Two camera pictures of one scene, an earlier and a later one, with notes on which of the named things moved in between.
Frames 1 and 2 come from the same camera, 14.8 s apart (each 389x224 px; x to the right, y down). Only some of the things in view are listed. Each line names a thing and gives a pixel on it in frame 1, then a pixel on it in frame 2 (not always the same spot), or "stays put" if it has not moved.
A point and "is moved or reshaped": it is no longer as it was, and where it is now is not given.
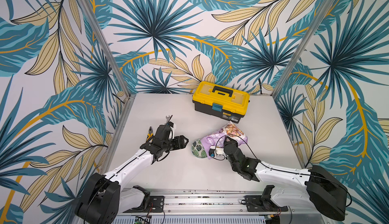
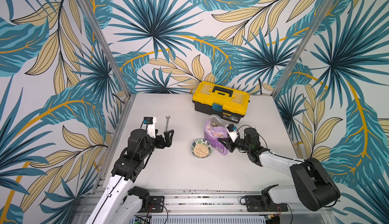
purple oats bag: [217, 139] is moved or reshaped
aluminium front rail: [203, 202] stays put
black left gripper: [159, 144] to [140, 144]
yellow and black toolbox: [221, 101] stays put
